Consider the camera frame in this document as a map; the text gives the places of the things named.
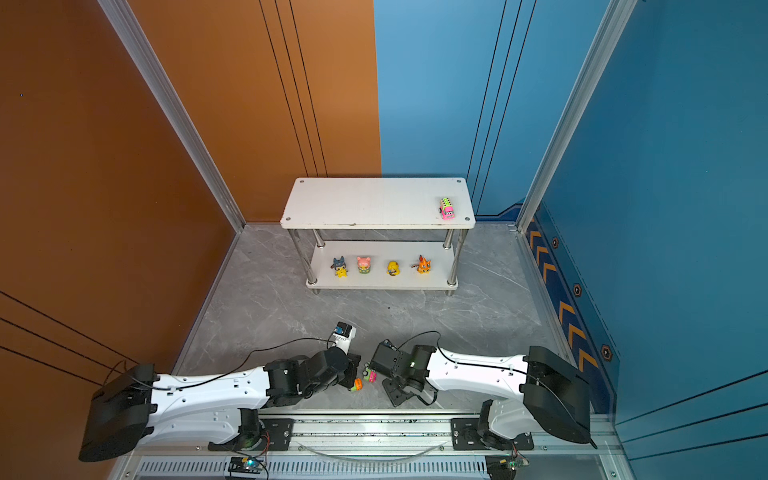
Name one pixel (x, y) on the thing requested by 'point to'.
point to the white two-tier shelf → (379, 234)
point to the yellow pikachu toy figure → (340, 267)
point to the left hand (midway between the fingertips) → (364, 359)
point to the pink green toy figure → (364, 265)
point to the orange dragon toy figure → (423, 265)
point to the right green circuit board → (503, 466)
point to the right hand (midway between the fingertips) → (395, 393)
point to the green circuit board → (249, 465)
